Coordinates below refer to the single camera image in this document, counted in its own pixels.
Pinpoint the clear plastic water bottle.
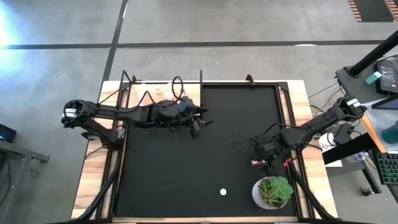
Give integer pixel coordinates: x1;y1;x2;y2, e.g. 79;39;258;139
346;151;368;164

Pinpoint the small teal block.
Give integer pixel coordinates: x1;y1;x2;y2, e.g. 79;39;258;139
365;71;383;85

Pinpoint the thick black pole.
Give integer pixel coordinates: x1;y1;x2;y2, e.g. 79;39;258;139
348;30;398;77

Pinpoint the black power supply box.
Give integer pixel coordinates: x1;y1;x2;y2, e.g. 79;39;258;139
331;123;355;144

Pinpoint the black labelled power adapter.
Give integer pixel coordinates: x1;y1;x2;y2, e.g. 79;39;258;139
374;58;398;96

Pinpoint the white paper sheet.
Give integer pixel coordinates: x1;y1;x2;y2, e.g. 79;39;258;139
318;133;343;168

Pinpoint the wooden desk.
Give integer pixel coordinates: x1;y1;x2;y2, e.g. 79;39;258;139
354;98;398;154

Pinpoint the striped-edge black floor mat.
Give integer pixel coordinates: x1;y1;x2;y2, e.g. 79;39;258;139
348;0;398;23

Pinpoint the grey metal desk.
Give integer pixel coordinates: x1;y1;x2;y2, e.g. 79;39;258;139
0;139;51;224

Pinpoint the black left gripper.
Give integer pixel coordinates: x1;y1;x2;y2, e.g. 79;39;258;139
161;98;215;139

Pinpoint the black metal rig frame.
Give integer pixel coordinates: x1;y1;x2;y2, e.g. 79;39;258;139
70;68;341;224

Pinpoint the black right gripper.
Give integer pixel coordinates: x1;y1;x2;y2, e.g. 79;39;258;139
253;132;296;178

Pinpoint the black computer keyboard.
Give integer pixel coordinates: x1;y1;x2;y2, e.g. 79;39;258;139
373;151;398;186

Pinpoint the black table mat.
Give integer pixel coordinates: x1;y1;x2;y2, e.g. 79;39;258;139
114;83;298;218

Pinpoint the succulent in white pot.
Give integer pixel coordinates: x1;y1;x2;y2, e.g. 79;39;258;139
251;175;295;210

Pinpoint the black device with blue light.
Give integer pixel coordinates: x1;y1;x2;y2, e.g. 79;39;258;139
0;123;18;143

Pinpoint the dark teal round object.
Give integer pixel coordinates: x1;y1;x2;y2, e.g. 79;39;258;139
381;123;398;144

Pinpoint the light wooden shelf board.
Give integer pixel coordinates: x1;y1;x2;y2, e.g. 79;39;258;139
128;82;203;116

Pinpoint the black desk leg frame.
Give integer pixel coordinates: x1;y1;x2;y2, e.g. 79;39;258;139
322;132;384;195

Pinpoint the grey side table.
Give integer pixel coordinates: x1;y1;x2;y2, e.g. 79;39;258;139
335;52;398;106

